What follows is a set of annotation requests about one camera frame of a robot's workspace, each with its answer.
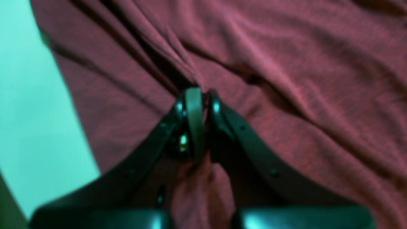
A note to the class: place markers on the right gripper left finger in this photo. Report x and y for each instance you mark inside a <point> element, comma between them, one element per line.
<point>136,194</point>

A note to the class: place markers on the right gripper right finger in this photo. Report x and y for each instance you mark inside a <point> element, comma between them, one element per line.
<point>268,192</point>

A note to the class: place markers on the dark red t-shirt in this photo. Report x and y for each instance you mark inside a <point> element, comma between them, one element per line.
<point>323,82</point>

